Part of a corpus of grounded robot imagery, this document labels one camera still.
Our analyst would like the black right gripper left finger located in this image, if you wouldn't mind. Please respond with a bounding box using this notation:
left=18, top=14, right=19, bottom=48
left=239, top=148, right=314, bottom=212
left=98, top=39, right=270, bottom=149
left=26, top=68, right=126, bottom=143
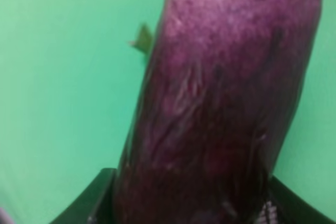
left=51, top=168, right=116, bottom=224

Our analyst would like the red grape bunch with leaf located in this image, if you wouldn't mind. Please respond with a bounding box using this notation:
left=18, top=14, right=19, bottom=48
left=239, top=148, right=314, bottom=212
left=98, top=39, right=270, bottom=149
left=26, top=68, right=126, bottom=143
left=128, top=23, right=153, bottom=54

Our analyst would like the purple eggplant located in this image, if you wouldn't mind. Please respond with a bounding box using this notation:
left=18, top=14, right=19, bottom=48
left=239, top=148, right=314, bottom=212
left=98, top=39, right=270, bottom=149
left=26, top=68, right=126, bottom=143
left=113, top=0, right=322, bottom=223

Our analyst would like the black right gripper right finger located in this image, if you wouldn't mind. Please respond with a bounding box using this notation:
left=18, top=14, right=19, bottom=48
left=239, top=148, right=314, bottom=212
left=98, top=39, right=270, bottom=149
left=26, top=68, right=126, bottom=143
left=254, top=176, right=335, bottom=224

